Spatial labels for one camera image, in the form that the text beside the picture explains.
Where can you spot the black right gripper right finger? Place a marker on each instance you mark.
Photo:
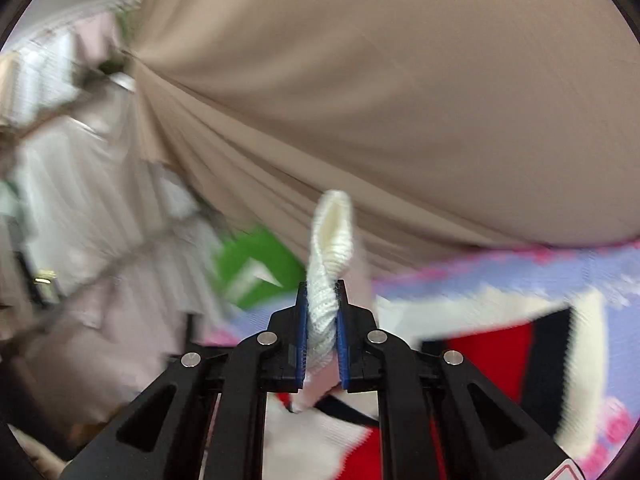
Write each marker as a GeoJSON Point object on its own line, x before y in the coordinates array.
{"type": "Point", "coordinates": [485, 406]}

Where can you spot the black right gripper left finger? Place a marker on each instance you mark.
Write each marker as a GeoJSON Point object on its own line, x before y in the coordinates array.
{"type": "Point", "coordinates": [204, 416]}

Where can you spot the white satin curtain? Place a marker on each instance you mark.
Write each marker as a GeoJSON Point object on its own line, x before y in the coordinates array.
{"type": "Point", "coordinates": [70, 145]}

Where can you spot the grey metal rod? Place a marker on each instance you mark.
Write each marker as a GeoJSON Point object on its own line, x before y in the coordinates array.
{"type": "Point", "coordinates": [75, 265]}

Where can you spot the green plush pillow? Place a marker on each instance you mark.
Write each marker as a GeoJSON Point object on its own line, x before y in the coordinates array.
{"type": "Point", "coordinates": [254, 267]}

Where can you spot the pink floral bed sheet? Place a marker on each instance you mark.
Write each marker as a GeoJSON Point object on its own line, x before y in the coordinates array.
{"type": "Point", "coordinates": [533, 320]}

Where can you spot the beige draped curtain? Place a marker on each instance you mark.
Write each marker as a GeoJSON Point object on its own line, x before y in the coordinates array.
{"type": "Point", "coordinates": [452, 124]}

